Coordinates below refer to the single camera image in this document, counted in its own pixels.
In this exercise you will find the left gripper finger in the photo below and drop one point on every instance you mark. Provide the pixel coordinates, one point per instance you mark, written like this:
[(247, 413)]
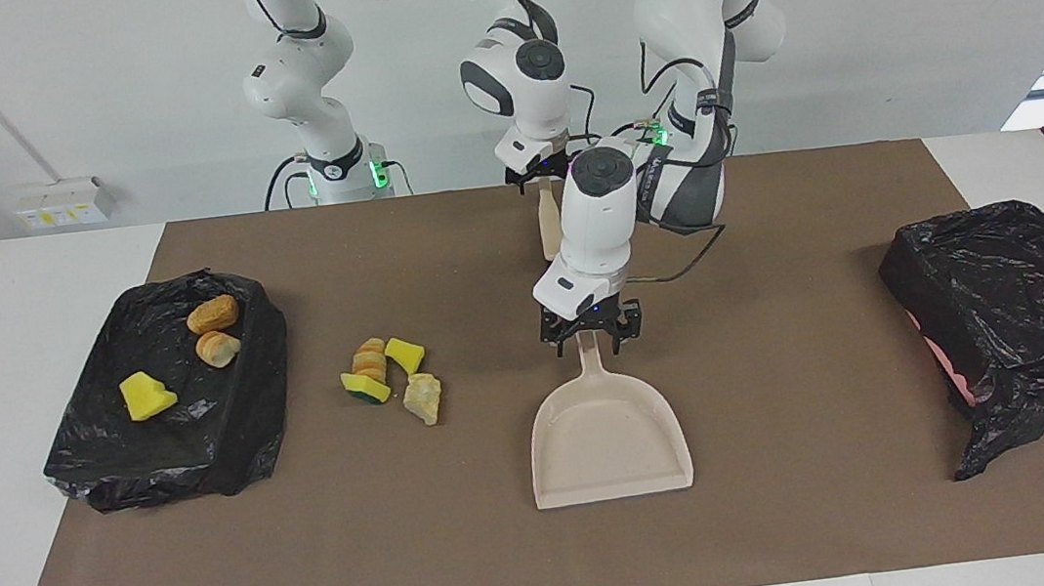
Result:
[(559, 338), (626, 328)]

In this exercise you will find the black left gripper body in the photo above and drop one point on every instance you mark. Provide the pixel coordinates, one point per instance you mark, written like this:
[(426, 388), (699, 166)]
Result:
[(592, 316)]

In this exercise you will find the beige hand brush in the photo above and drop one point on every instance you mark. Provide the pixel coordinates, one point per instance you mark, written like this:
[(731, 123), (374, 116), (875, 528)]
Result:
[(551, 226)]

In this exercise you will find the pale croissant piece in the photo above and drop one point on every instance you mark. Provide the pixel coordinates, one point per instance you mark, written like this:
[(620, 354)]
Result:
[(423, 400)]

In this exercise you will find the yellow sponge with green pad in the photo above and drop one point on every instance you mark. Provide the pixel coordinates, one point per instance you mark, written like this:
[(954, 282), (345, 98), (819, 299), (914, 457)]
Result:
[(366, 386)]

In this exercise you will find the green and yellow sponge wedge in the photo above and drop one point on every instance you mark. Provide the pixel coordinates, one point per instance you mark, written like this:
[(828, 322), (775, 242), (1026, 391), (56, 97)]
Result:
[(146, 395)]

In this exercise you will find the black trash bag bin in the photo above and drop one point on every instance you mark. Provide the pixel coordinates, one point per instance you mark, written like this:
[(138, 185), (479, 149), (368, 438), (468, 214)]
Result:
[(196, 448)]

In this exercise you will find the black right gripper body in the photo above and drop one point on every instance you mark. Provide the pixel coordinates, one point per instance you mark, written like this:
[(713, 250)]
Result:
[(539, 168)]

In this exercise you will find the pink bin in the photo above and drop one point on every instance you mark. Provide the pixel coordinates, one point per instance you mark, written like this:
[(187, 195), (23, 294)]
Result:
[(942, 358)]

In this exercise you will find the brown table mat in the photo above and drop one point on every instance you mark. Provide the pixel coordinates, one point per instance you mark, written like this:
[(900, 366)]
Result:
[(513, 559)]

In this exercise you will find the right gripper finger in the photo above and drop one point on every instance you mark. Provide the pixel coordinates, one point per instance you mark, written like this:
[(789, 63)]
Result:
[(520, 187), (563, 182)]

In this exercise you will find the beige plastic dustpan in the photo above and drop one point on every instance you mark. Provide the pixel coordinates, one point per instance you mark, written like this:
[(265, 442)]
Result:
[(608, 440)]

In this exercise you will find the striped croissant piece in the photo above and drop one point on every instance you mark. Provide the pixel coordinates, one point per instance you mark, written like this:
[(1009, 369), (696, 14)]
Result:
[(371, 361), (218, 348)]

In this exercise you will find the black bag over pink bin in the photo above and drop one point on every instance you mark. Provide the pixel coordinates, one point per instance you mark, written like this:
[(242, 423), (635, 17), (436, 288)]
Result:
[(1026, 314)]

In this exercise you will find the plain yellow sponge piece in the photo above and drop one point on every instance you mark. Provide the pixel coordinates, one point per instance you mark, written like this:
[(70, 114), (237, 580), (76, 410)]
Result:
[(405, 353)]

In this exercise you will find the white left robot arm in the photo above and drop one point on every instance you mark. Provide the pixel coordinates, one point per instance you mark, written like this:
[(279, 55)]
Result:
[(598, 225)]

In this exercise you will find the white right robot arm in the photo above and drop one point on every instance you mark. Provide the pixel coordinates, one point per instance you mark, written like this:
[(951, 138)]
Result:
[(528, 86)]

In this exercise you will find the white wall socket box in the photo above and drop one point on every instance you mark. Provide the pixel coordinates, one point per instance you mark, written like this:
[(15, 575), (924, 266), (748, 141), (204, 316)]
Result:
[(65, 203)]

